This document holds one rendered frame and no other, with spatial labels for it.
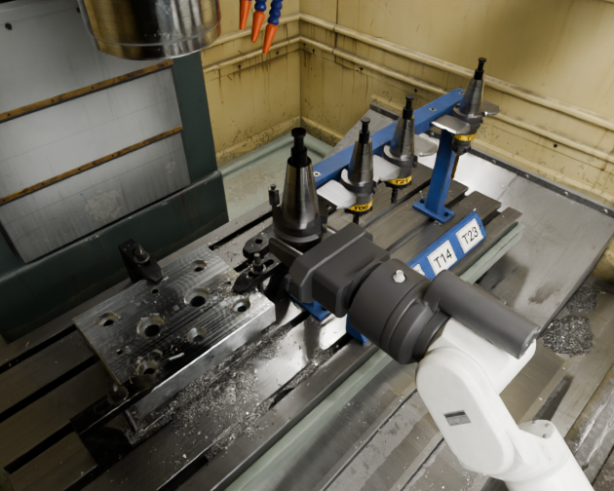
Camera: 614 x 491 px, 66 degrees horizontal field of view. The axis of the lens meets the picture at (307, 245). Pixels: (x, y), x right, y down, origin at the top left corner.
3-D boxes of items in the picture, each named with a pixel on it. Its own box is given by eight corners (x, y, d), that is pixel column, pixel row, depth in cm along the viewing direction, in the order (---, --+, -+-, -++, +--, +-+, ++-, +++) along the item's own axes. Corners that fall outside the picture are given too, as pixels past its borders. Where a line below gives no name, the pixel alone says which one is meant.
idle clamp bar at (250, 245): (329, 220, 120) (329, 200, 116) (255, 276, 106) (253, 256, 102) (314, 212, 123) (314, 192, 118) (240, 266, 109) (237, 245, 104)
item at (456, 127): (475, 129, 93) (476, 125, 92) (460, 138, 90) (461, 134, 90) (444, 116, 97) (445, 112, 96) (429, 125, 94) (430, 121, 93)
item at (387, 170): (405, 172, 82) (406, 169, 81) (386, 185, 79) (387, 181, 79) (374, 157, 85) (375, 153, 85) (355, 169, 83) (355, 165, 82)
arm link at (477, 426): (448, 327, 49) (518, 446, 48) (399, 367, 44) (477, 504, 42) (499, 308, 45) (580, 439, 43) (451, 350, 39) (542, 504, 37)
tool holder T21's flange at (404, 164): (399, 149, 89) (401, 137, 87) (424, 164, 85) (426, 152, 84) (375, 161, 86) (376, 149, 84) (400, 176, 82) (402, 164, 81)
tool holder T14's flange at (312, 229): (294, 205, 59) (293, 189, 57) (336, 222, 56) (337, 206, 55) (263, 233, 55) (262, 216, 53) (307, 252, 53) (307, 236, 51)
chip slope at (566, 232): (587, 280, 143) (626, 213, 125) (456, 435, 108) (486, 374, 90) (364, 162, 190) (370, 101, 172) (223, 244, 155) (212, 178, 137)
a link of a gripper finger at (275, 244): (272, 231, 56) (309, 257, 53) (274, 250, 58) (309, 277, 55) (262, 238, 55) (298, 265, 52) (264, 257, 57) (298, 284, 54)
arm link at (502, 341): (425, 321, 55) (516, 384, 49) (368, 362, 48) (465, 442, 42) (457, 241, 49) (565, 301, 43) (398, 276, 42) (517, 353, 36)
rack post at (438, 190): (455, 215, 122) (485, 108, 101) (443, 225, 119) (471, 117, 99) (423, 198, 127) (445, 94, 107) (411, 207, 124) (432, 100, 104)
